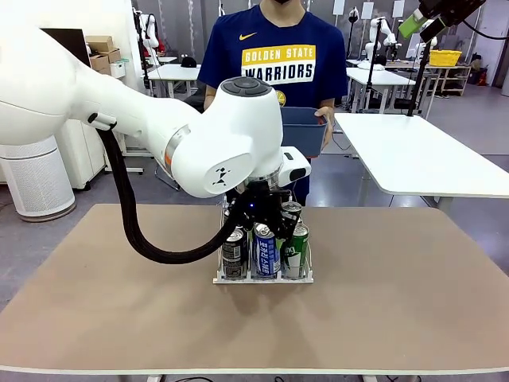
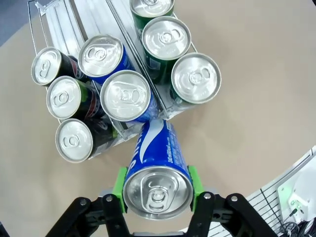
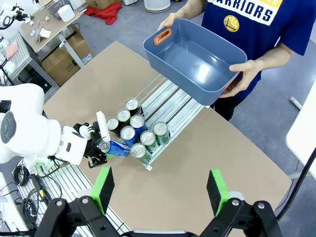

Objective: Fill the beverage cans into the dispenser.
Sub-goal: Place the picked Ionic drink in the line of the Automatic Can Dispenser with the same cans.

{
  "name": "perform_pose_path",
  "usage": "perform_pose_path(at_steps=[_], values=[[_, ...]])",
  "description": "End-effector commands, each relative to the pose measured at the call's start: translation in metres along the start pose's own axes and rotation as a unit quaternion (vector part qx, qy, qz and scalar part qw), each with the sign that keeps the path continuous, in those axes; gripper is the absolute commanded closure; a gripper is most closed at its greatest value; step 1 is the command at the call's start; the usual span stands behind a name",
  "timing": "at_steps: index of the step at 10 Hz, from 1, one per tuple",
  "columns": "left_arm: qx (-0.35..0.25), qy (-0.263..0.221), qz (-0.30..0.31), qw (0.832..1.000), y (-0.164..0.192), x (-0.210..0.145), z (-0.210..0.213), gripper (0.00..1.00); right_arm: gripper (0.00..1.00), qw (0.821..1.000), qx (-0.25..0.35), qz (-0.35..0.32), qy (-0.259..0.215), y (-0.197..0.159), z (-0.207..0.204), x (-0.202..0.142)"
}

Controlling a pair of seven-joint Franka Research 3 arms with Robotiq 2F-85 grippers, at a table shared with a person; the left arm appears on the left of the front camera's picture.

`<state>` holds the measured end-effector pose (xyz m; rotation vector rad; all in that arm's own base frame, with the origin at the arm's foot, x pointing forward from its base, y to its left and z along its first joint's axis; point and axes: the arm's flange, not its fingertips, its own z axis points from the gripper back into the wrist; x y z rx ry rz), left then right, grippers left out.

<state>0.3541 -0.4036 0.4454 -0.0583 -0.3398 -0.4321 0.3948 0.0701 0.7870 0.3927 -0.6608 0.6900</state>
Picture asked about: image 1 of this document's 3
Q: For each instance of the green soda can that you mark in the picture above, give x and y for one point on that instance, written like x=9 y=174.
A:
x=292 y=207
x=296 y=258

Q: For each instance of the large white table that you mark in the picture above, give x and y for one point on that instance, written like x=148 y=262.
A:
x=417 y=155

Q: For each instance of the yellow plastic crate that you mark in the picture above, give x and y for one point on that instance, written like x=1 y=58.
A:
x=445 y=59

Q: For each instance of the red fire extinguisher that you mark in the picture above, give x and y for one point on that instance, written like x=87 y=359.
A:
x=481 y=75

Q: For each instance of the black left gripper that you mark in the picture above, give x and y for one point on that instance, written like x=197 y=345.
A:
x=256 y=205

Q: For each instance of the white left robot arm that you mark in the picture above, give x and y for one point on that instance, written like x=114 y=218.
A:
x=119 y=111

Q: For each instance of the small cardboard box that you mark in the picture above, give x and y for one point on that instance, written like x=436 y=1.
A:
x=111 y=55
x=99 y=65
x=98 y=43

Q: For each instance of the blue beverage can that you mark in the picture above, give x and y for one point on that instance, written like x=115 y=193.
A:
x=264 y=258

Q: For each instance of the blue plastic bin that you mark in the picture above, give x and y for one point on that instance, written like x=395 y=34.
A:
x=302 y=135

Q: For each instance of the wooden shelf rack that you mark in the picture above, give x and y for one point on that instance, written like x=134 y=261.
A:
x=447 y=68

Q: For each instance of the clear acrylic can dispenser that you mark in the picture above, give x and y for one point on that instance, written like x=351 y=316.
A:
x=278 y=281

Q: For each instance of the person's left forearm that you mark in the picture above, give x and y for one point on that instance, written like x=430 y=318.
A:
x=328 y=102

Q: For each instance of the person's left hand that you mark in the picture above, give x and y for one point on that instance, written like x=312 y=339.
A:
x=328 y=119

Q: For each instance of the black cap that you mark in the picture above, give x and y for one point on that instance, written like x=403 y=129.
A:
x=189 y=62

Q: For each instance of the white desk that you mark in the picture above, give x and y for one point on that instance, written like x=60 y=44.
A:
x=171 y=73
x=378 y=77

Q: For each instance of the white air purifier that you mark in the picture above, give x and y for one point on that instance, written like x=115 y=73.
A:
x=36 y=179

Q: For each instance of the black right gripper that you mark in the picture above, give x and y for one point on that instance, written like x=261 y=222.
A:
x=449 y=8

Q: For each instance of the black stand pole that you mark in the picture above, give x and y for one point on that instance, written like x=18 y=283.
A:
x=372 y=71
x=420 y=75

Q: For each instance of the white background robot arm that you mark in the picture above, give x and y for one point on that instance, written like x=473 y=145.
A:
x=378 y=36
x=147 y=28

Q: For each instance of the person in blue shirt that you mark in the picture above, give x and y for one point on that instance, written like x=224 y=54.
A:
x=278 y=28

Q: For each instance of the small white box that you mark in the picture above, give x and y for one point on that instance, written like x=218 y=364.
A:
x=117 y=70

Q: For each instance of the person's right forearm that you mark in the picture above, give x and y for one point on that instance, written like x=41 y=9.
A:
x=208 y=97

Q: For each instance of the white cabinet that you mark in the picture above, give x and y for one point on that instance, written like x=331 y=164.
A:
x=83 y=155

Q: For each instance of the black computer monitor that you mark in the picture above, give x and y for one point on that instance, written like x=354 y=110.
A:
x=73 y=41

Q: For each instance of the black energy drink can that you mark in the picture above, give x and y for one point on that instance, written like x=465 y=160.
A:
x=234 y=258

